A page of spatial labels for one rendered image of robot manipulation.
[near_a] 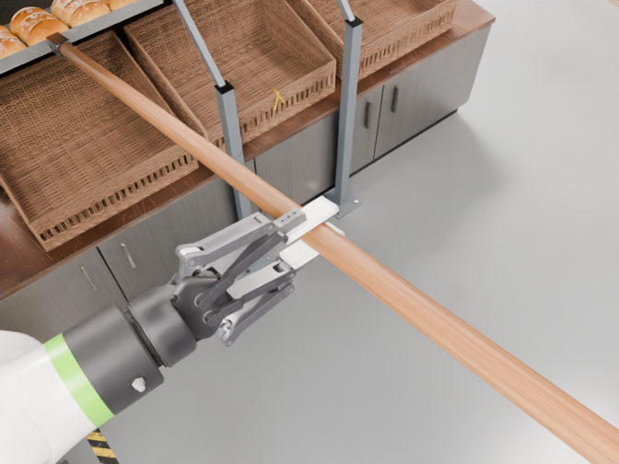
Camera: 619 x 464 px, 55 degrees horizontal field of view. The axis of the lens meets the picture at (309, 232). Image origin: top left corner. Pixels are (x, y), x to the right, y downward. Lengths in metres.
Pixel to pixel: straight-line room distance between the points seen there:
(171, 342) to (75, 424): 0.11
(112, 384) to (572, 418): 0.37
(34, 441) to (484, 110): 2.80
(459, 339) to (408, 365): 1.81
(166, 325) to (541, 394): 0.32
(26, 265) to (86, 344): 1.43
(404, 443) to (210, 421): 0.69
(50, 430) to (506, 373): 0.37
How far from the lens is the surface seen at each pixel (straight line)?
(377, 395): 2.26
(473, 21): 2.66
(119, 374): 0.56
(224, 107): 1.77
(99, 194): 1.90
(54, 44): 1.44
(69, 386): 0.56
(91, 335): 0.57
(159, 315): 0.57
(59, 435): 0.57
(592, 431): 0.46
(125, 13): 1.55
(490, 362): 0.49
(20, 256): 2.01
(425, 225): 2.62
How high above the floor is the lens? 2.13
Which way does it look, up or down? 57 degrees down
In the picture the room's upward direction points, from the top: straight up
